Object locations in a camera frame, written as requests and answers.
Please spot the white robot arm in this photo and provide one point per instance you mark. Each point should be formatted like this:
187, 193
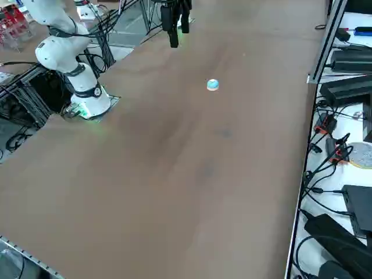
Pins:
58, 55

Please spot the small black adapter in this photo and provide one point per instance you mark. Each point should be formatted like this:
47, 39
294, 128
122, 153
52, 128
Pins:
344, 35

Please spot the white electrical box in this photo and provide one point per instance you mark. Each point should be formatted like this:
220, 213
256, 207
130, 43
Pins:
84, 13

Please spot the white post foot bracket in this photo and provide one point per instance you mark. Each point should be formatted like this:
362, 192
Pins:
314, 79

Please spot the aluminium camera post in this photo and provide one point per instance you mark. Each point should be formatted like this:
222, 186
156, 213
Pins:
328, 37

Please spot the steel arm base plate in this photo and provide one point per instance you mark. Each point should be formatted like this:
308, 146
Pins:
114, 100

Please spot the clear acrylic shelf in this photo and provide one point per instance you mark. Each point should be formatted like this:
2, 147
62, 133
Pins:
17, 40

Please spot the black orange power connector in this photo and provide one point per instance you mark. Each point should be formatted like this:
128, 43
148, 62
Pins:
337, 152
325, 123

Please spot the aluminium table edge rail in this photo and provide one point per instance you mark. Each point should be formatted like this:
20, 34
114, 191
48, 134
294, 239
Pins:
29, 255

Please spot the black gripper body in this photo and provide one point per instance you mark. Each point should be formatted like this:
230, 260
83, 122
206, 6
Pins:
166, 17

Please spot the black equipment rack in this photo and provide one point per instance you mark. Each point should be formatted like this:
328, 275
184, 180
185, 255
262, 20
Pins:
43, 90

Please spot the round grey mesh disc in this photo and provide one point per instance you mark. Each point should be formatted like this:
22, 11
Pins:
363, 155

